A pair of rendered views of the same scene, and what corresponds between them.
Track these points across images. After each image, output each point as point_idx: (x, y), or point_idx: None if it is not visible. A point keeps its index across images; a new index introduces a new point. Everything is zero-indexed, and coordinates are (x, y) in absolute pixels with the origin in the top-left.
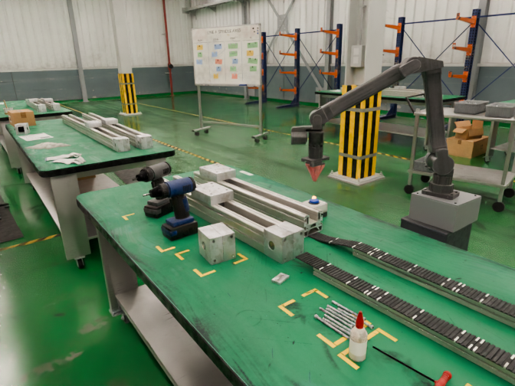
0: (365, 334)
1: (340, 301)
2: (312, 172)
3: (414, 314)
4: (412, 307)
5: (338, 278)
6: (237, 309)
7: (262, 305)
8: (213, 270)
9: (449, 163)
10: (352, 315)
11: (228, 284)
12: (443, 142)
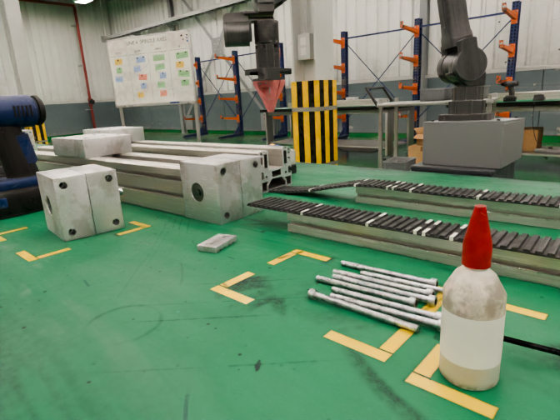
0: (501, 286)
1: (361, 262)
2: (265, 97)
3: (557, 249)
4: (540, 240)
5: (346, 218)
6: (99, 308)
7: (170, 291)
8: (65, 248)
9: (480, 60)
10: (403, 279)
11: (92, 266)
12: (467, 27)
